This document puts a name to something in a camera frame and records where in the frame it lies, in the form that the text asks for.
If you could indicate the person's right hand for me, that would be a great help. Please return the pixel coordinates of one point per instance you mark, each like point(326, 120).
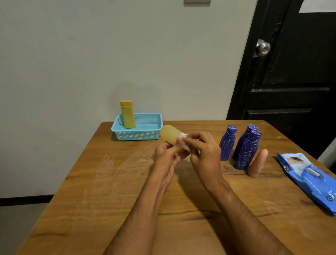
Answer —
point(207, 160)

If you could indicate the person's left hand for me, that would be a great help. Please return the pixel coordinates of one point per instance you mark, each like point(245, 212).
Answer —
point(165, 163)

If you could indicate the small blue patterned bottle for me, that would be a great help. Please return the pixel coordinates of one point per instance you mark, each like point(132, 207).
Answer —
point(227, 144)

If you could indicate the pale yellow rounded bottle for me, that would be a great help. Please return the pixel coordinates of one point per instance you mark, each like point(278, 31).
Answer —
point(170, 134)

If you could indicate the white wipe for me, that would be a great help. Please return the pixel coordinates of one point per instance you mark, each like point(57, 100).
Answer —
point(183, 136)

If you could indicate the blue plastic basket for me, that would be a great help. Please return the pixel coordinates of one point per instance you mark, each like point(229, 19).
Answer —
point(147, 128)

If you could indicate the peach pink bottle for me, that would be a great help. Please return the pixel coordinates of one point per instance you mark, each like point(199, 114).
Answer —
point(258, 163)

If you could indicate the yellow capped bottle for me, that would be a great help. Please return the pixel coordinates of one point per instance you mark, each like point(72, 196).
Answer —
point(127, 115)

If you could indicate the blue wet wipes pack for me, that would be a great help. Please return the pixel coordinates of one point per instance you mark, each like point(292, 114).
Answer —
point(312, 184)

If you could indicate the person's left forearm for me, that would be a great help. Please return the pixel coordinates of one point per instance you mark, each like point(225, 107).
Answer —
point(139, 223)

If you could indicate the person's right forearm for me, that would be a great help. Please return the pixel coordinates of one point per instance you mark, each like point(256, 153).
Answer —
point(246, 226)

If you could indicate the wooden table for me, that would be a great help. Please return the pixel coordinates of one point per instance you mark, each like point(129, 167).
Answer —
point(99, 197)

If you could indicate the silver door knob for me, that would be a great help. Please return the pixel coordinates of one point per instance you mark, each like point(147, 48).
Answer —
point(263, 48)

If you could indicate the black panel door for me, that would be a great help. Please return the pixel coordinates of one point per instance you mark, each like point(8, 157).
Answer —
point(288, 65)

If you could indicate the black baseboard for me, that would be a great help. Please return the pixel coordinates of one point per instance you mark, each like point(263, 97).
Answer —
point(26, 200)

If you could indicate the white paper sheet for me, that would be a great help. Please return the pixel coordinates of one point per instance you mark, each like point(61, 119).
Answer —
point(317, 6)

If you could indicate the grey wall light switch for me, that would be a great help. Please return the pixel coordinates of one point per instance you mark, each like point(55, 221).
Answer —
point(197, 1)

